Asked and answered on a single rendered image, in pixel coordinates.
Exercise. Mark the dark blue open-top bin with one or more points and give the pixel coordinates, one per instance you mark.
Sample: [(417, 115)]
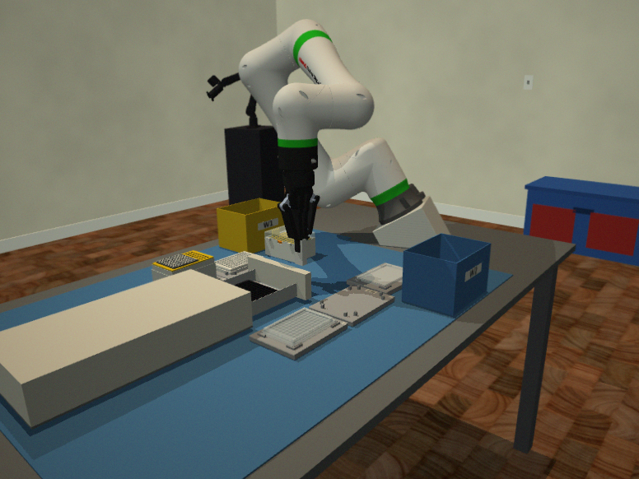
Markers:
[(445, 273)]

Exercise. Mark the blue flat mat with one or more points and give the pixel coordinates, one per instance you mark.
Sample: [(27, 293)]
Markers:
[(224, 412)]

